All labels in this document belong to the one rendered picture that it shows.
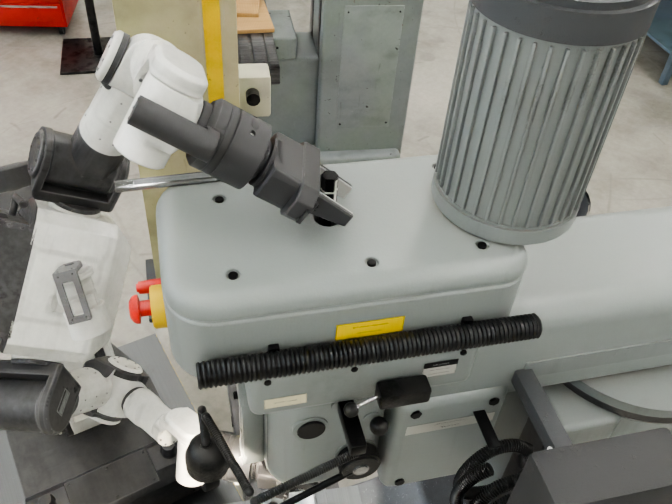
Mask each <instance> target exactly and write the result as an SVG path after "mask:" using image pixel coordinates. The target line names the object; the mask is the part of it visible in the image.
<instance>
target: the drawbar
mask: <svg viewBox="0 0 672 504"><path fill-rule="evenodd" d="M338 176H339V175H338V174H337V173H336V172H335V171H329V170H326V171H324V172H323V173H322V174H321V188H322V190H323V191H324V192H334V191H335V182H336V181H337V180H338ZM318 224H319V225H322V226H327V227H331V226H334V225H335V223H334V222H331V221H328V220H326V219H323V218H320V217H319V222H318Z"/></svg>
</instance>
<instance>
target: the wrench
mask: <svg viewBox="0 0 672 504"><path fill-rule="evenodd" d="M217 181H220V180H218V179H216V178H214V177H212V176H210V175H208V174H206V173H204V172H202V171H200V172H191V173H182V174H173V175H164V176H155V177H145V178H136V179H127V180H118V181H115V182H114V183H115V192H116V193H119V192H128V191H137V190H146V189H155V188H164V187H172V186H181V185H190V184H199V183H208V182H217Z"/></svg>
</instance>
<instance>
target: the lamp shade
mask: <svg viewBox="0 0 672 504"><path fill-rule="evenodd" d="M209 436H210V444H209V445H208V446H203V445H202V443H201V436H200V433H199V434H197V435H195V436H194V437H193V438H192V439H191V441H190V443H189V445H188V447H187V449H186V451H185V463H186V469H187V472H188V474H189V476H190V477H191V478H192V479H194V480H195V481H197V482H200V483H212V482H215V481H217V480H219V479H221V478H222V477H223V476H224V475H225V474H226V473H227V471H228V469H229V466H228V464H227V462H226V460H225V459H224V457H223V455H222V453H221V451H220V449H219V448H218V446H217V445H216V443H215V442H214V440H213V438H212V436H211V434H210V433H209Z"/></svg>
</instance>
